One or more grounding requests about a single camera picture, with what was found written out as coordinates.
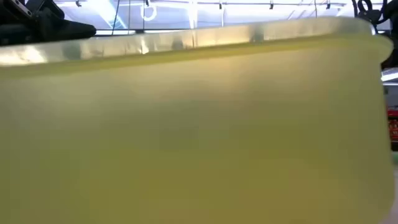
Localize yellow translucent pencil box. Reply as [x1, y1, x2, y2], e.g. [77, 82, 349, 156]
[0, 16, 395, 224]

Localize white hanging cable ring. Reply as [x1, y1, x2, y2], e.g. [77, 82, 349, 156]
[139, 2, 158, 22]

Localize red storage bins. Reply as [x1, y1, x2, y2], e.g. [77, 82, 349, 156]
[387, 107, 398, 142]

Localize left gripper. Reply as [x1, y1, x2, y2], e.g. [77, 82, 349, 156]
[0, 0, 97, 47]

